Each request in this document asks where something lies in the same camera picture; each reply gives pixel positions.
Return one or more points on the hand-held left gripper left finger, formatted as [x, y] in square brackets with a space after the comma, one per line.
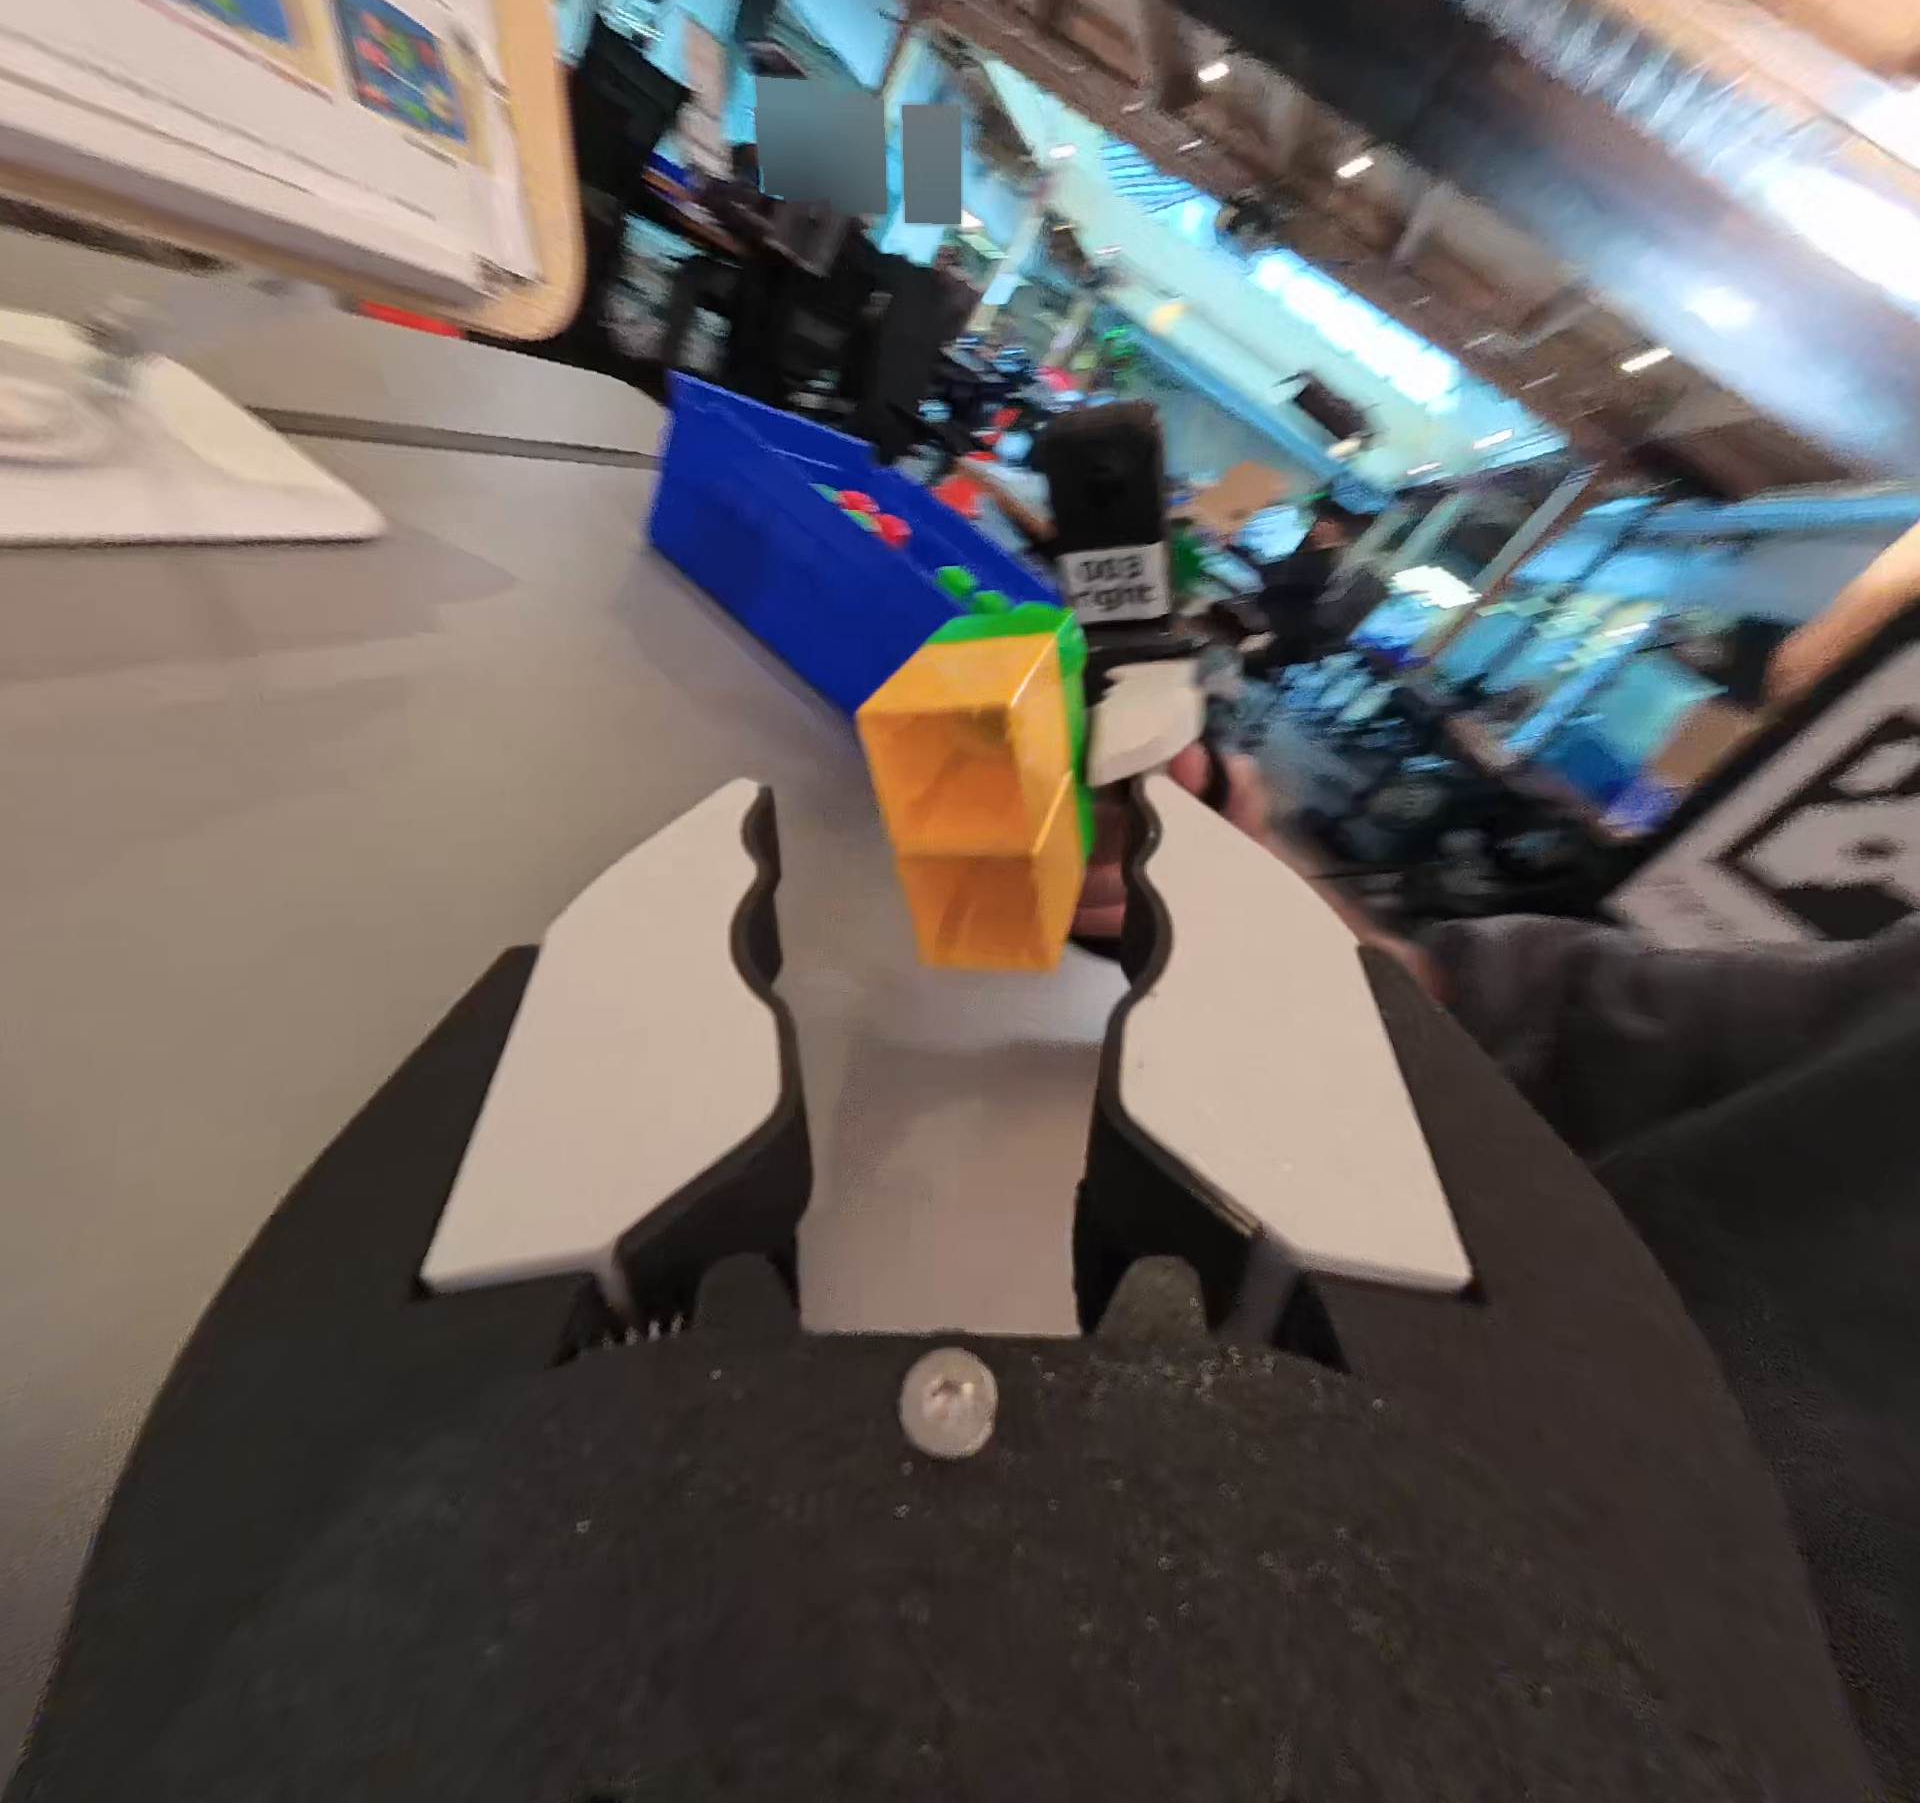
[601, 1084]

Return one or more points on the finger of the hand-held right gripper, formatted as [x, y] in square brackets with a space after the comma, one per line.
[1147, 723]

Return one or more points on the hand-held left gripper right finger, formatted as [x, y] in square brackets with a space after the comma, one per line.
[1291, 1084]

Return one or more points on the green two-stud block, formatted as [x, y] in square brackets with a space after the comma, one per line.
[1076, 693]

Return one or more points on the yellow one-stud block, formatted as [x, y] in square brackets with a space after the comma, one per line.
[961, 739]
[983, 905]

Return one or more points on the blue plastic bin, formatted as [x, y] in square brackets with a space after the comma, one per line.
[781, 557]

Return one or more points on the grey desk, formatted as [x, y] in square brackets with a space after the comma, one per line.
[301, 785]

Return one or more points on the person's right hand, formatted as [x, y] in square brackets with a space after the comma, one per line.
[1194, 771]

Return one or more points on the red one-stud block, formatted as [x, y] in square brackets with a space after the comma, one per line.
[888, 531]
[853, 499]

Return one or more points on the person's dark clothing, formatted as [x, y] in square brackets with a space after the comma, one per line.
[1725, 1159]

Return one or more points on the black and white patterned poster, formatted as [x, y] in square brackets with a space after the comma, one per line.
[1801, 844]

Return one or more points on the wooden board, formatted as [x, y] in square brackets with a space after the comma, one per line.
[548, 108]

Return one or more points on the printed instruction sheet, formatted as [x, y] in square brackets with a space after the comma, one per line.
[301, 108]

